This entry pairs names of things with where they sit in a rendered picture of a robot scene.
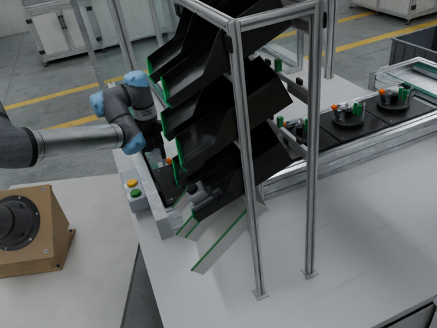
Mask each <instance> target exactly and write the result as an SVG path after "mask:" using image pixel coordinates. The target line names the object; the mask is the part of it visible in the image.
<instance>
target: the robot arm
mask: <svg viewBox="0 0 437 328"><path fill-rule="evenodd" d="M90 104H91V106H92V109H93V111H94V113H95V115H96V116H97V117H98V118H101V117H105V118H106V120H107V122H108V124H100V125H92V126H78V127H69V128H55V129H46V130H32V129H31V128H28V127H15V126H13V125H12V124H11V122H10V120H9V117H8V115H7V113H6V111H5V109H4V107H3V104H2V103H1V100H0V168H4V169H22V168H27V167H33V166H35V165H36V164H37V162H38V161H44V160H49V159H56V158H61V157H68V156H76V155H81V154H88V153H93V152H101V151H105V150H113V149H117V148H121V149H122V151H124V153H125V154H126V155H132V154H136V153H137V152H140V151H141V150H142V153H146V152H149V153H148V157H149V158H150V162H151V163H159V162H162V164H163V166H165V164H166V152H165V148H164V141H163V138H162V135H161V132H162V131H163V128H162V123H161V120H158V119H157V111H156V108H155V103H154V100H153V95H152V91H151V88H150V82H149V80H148V77H147V75H146V73H145V72H143V71H140V70H135V71H132V72H128V73H127V74H126V75H125V76H124V83H121V84H120V85H117V86H115V87H111V88H109V89H105V90H101V91H99V92H97V93H95V94H93V95H91V96H90ZM131 106H132V108H133V112H134V115H135V118H133V116H132V115H131V113H130V111H129V109H128V107H131ZM33 227H34V214H33V211H32V210H31V209H30V207H29V206H28V205H26V203H24V202H20V201H15V200H10V201H6V202H3V203H1V204H0V244H2V245H17V244H19V243H21V242H23V241H25V240H26V239H27V238H28V237H29V235H30V234H31V232H32V231H33Z"/></svg>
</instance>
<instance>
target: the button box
mask: <svg viewBox="0 0 437 328"><path fill-rule="evenodd" d="M120 176H121V178H122V182H123V185H124V189H125V192H126V195H127V199H128V202H129V205H130V208H131V211H132V213H136V212H139V211H141V210H145V209H147V208H149V207H150V205H149V202H148V199H147V196H146V194H145V191H144V188H143V186H142V182H141V180H140V177H139V174H138V172H137V169H136V168H135V169H131V170H128V171H125V172H121V173H120ZM130 179H136V180H137V184H136V185H135V186H133V187H129V186H127V181H128V180H130ZM133 189H140V192H141V193H140V195H139V196H137V197H132V196H131V195H130V192H131V191H132V190H133Z"/></svg>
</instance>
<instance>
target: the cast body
mask: <svg viewBox="0 0 437 328"><path fill-rule="evenodd" d="M186 191H187V196H188V199H189V201H190V204H191V209H192V210H193V211H194V212H195V213H196V214H198V213H200V212H201V211H203V210H204V209H206V208H208V207H209V206H210V205H212V204H214V203H216V202H217V201H218V200H217V198H218V197H220V196H221V195H223V192H222V191H221V190H220V188H219V187H218V188H216V189H215V190H212V189H211V188H210V187H209V186H207V187H206V185H205V184H204V183H203V182H202V181H201V180H199V181H198V182H196V183H195V184H190V185H189V186H188V187H187V189H186Z"/></svg>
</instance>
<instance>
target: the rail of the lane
mask: <svg viewBox="0 0 437 328"><path fill-rule="evenodd" d="M131 157H132V160H133V163H134V165H135V168H136V169H137V172H138V174H139V177H140V180H141V182H142V186H143V188H144V191H145V194H146V196H147V199H148V202H149V205H150V209H151V211H152V214H153V218H154V220H155V223H156V225H157V228H158V231H159V233H160V236H161V239H162V240H164V239H167V238H170V237H172V236H174V235H173V232H172V228H171V226H170V221H169V219H168V215H167V213H166V210H165V208H164V206H163V203H162V201H161V198H160V196H159V195H161V191H160V189H159V186H158V185H157V183H155V184H154V182H153V180H152V177H151V174H150V172H149V170H148V167H147V165H146V162H145V160H144V158H143V156H142V153H141V151H140V152H137V153H136V154H132V155H131Z"/></svg>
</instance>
